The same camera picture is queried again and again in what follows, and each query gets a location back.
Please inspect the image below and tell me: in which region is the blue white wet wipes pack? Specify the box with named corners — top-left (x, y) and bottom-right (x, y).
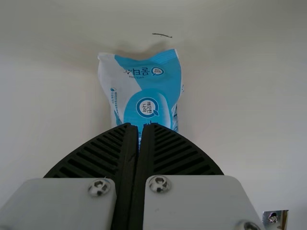
top-left (97, 47), bottom-right (186, 158)

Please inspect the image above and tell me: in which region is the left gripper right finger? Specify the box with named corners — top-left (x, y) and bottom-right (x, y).
top-left (128, 123), bottom-right (262, 230)

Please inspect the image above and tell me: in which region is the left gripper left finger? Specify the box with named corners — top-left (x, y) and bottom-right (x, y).
top-left (0, 123), bottom-right (139, 230)

